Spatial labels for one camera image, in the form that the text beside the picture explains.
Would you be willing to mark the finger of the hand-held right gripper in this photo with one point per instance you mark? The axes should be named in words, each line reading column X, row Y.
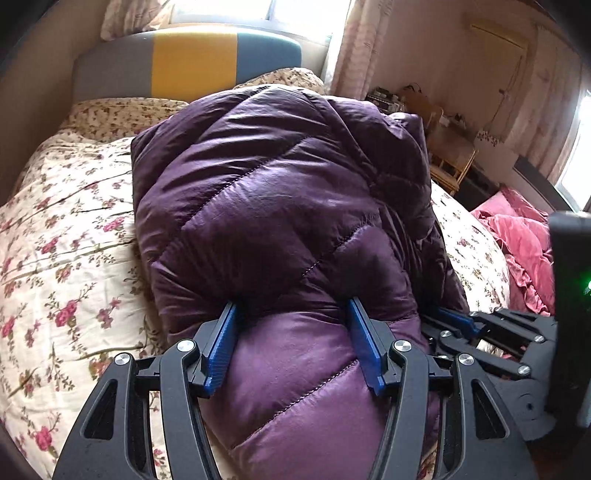
column 485, row 355
column 457, row 321

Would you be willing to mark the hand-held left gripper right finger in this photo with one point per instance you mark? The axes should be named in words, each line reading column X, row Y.
column 364, row 341

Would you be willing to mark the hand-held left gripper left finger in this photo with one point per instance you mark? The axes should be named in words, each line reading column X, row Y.
column 220, row 350

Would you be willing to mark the purple puffer jacket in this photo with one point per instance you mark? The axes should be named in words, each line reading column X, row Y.
column 277, row 207

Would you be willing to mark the pink blanket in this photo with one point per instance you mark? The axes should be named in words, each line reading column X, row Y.
column 517, row 230

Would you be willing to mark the dark wooden headboard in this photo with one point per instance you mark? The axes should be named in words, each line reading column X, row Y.
column 540, row 184

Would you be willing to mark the small window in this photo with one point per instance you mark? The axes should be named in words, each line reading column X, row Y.
column 575, row 157

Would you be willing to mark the wooden chair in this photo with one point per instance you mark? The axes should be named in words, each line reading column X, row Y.
column 452, row 157

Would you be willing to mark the floral quilt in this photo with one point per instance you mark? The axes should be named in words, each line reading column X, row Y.
column 69, row 230

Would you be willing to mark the cluttered side table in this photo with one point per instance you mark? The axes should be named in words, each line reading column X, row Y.
column 390, row 98

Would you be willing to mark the beige door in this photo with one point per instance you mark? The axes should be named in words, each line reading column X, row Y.
column 498, row 69

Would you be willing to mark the grey yellow blue headboard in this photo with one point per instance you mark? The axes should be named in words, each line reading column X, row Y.
column 194, row 64

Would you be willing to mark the large window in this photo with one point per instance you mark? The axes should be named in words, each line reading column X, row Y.
column 304, row 14

